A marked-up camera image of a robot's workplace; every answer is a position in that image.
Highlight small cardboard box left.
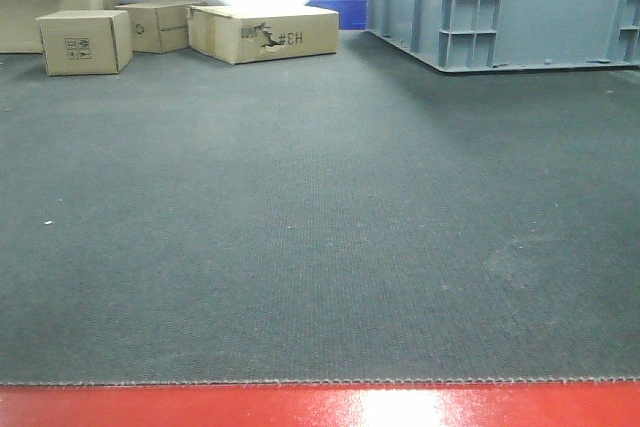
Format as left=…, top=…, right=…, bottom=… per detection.
left=36, top=10, right=133, bottom=76

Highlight flat cardboard box H3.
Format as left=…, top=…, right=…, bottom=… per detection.
left=187, top=6, right=339, bottom=65

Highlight middle cardboard box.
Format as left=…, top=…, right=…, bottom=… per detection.
left=116, top=0, right=206, bottom=54

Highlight grey plastic crate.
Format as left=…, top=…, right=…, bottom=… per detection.
left=367, top=0, right=639, bottom=73

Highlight dark grey felt mat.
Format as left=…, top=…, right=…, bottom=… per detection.
left=1, top=33, right=639, bottom=384

